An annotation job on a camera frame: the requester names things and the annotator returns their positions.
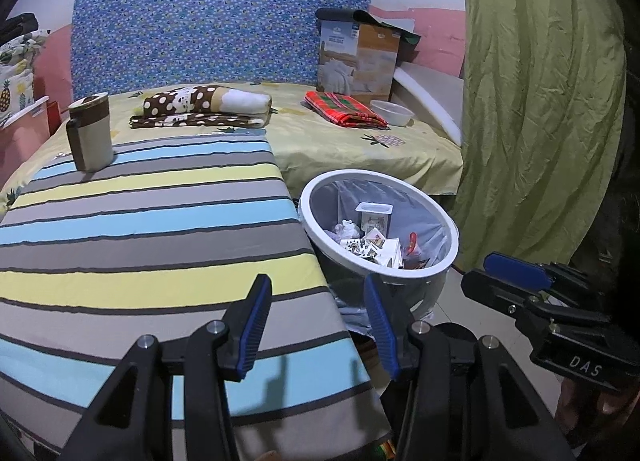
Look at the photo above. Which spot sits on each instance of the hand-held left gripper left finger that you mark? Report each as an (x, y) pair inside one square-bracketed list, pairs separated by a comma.
[(252, 328)]

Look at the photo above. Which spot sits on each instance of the person's right hand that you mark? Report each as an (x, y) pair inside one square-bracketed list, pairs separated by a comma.
[(570, 406)]

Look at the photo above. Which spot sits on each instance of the black bag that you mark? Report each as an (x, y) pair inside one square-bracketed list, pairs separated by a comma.
[(17, 26)]

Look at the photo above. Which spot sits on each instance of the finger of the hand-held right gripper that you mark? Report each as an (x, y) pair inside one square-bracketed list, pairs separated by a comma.
[(492, 291), (517, 268)]

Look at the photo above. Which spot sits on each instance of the brown polka dot blanket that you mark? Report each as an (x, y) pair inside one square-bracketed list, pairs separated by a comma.
[(200, 103)]

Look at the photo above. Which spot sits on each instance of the green curtain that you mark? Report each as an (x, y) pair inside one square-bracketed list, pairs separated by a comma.
[(540, 101)]

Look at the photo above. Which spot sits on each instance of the yellow bed sheet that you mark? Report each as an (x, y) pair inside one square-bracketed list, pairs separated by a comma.
[(360, 156)]

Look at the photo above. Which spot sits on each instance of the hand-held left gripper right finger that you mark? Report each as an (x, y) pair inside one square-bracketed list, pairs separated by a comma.
[(382, 331)]

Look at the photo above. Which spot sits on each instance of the blue floral headboard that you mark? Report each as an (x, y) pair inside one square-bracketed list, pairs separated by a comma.
[(210, 26)]

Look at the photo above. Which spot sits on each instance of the blue white yogurt cup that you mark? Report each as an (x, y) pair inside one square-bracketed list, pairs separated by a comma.
[(374, 218)]

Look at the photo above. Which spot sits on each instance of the small red wrapper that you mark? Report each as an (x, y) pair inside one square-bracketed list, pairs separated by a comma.
[(412, 243)]

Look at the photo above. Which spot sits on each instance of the striped table cloth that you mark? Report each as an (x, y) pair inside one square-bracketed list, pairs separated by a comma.
[(150, 241)]

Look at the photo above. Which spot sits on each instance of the red plaid cloth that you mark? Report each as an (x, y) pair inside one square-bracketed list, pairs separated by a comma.
[(345, 108)]

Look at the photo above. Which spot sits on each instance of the cardboard quilt box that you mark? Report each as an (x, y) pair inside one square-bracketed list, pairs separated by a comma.
[(355, 61)]

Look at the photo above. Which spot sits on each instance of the pink storage box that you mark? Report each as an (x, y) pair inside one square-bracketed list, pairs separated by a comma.
[(20, 141)]

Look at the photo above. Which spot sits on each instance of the white tissue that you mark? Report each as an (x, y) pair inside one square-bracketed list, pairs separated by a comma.
[(347, 231)]

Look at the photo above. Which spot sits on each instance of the white trash bin with liner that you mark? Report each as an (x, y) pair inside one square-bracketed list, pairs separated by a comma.
[(312, 221)]

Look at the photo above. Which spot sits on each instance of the brown beige thermos jug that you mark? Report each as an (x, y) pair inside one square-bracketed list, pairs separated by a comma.
[(92, 133)]

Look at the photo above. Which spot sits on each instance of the white plastic bowl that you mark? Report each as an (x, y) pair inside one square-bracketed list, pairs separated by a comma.
[(392, 113)]

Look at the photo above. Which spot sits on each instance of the white foam board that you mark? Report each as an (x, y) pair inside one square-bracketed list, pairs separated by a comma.
[(430, 96)]

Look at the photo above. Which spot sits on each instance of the dark cloth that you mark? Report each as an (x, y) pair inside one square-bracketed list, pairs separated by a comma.
[(345, 15)]

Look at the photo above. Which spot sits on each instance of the pineapple print quilt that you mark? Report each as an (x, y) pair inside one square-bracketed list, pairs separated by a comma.
[(15, 81)]

